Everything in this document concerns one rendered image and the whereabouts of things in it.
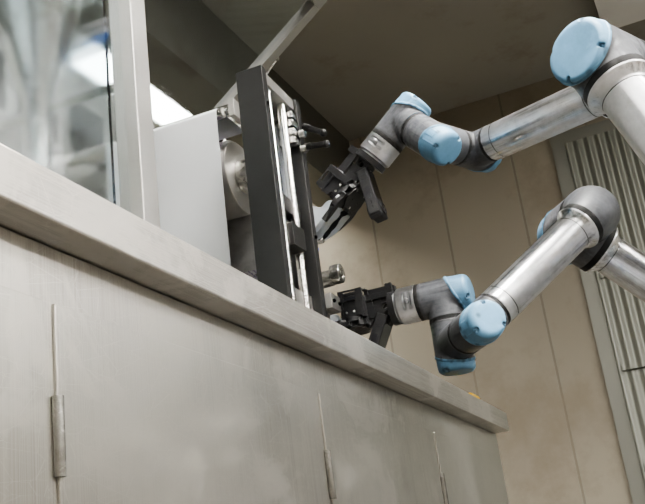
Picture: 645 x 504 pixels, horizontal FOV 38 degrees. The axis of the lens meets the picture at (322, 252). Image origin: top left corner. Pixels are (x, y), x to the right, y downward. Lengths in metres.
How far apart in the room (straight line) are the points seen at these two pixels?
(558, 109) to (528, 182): 3.10
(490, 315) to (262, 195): 0.47
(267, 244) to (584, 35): 0.62
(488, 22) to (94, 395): 3.91
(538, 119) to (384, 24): 2.55
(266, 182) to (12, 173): 0.91
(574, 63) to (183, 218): 0.72
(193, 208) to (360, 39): 2.83
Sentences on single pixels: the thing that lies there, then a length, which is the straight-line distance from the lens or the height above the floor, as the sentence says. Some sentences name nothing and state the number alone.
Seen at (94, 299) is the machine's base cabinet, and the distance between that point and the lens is 0.74.
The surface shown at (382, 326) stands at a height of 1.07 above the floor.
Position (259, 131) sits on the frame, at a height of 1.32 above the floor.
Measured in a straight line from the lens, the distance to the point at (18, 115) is 0.81.
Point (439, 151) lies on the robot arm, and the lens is 1.84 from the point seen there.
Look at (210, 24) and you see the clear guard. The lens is 2.21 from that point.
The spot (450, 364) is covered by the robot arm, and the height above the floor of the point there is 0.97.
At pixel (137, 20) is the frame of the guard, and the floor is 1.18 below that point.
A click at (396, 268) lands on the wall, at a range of 4.97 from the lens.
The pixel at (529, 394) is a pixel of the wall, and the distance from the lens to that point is 4.66.
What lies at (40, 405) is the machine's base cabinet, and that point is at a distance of 0.66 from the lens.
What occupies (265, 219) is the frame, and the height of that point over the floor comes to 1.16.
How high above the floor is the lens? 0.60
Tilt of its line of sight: 19 degrees up
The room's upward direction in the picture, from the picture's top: 8 degrees counter-clockwise
